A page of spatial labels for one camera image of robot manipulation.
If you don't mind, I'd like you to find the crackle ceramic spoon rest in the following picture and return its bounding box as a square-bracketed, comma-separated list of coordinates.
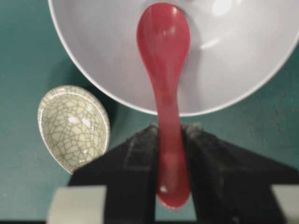
[37, 85, 110, 174]

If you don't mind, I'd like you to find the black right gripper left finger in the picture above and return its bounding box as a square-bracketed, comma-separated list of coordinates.
[47, 123, 158, 224]

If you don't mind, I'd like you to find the white bowl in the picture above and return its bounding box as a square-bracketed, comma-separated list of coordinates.
[48, 0, 299, 116]

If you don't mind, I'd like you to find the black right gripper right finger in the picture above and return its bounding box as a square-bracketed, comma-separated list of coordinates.
[182, 125, 299, 224]

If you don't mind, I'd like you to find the red soup spoon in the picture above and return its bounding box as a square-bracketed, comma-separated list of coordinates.
[136, 3, 190, 209]

